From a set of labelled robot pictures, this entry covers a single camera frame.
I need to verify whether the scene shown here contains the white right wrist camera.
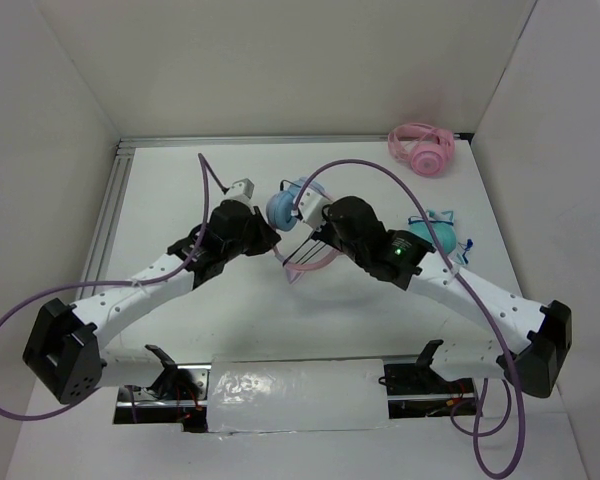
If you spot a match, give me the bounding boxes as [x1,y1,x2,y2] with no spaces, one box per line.
[291,189,333,229]

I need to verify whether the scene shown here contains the white taped cover plate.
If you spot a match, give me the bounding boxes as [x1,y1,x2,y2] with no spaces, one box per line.
[207,359,389,434]

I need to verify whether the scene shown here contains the black headphone cable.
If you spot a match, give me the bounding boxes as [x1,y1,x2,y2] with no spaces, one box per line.
[278,179,331,266]

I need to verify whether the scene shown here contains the teal cat-ear headphones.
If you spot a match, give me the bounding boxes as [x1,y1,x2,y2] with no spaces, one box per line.
[407,209,474,266]

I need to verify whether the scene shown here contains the blue pink cat-ear headphones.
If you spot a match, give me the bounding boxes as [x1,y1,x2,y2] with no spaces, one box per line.
[266,177,340,285]

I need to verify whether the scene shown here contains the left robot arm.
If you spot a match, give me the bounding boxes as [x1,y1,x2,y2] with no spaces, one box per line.
[23,200,281,405]

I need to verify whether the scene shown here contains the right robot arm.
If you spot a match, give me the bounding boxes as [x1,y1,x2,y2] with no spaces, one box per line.
[318,196,573,398]

